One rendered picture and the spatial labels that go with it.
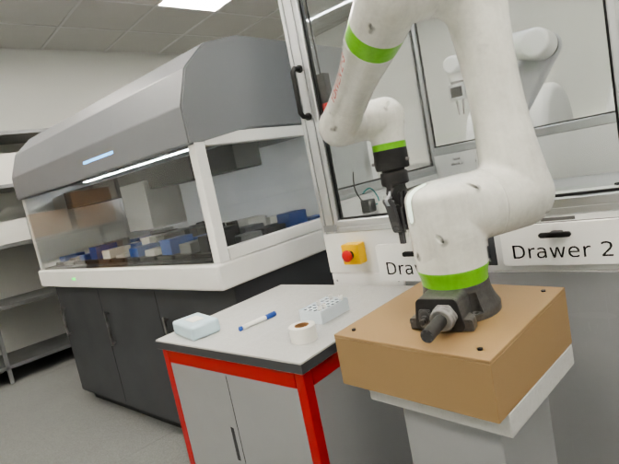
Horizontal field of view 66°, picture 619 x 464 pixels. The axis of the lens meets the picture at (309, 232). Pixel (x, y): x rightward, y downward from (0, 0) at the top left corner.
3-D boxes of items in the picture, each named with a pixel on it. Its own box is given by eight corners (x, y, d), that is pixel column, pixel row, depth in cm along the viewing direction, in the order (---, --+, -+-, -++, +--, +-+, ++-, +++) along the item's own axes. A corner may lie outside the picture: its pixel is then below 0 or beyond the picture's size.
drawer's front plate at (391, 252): (475, 281, 122) (469, 239, 121) (380, 281, 141) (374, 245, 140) (478, 279, 123) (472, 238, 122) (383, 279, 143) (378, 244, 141)
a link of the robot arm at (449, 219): (519, 272, 85) (502, 167, 82) (443, 296, 81) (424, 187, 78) (473, 261, 97) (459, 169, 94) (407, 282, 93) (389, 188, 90)
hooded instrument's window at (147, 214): (216, 264, 179) (189, 145, 174) (41, 270, 298) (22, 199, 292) (376, 209, 264) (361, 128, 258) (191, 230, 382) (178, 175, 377)
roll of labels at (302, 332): (292, 337, 125) (289, 322, 124) (318, 332, 124) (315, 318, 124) (289, 347, 118) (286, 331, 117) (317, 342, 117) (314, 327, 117)
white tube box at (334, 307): (322, 324, 130) (320, 311, 130) (300, 322, 136) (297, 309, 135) (349, 309, 139) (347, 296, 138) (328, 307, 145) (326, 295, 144)
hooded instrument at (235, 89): (265, 485, 188) (162, 25, 166) (73, 403, 311) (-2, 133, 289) (411, 358, 277) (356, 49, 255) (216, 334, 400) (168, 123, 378)
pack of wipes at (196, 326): (222, 330, 143) (218, 316, 143) (192, 342, 138) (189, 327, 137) (201, 323, 155) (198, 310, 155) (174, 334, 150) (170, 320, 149)
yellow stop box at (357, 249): (359, 265, 159) (356, 244, 158) (343, 265, 164) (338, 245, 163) (367, 261, 163) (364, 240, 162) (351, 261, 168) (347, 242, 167)
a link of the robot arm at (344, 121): (407, 59, 95) (389, 17, 99) (355, 66, 93) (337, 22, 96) (361, 150, 129) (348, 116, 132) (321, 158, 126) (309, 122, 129)
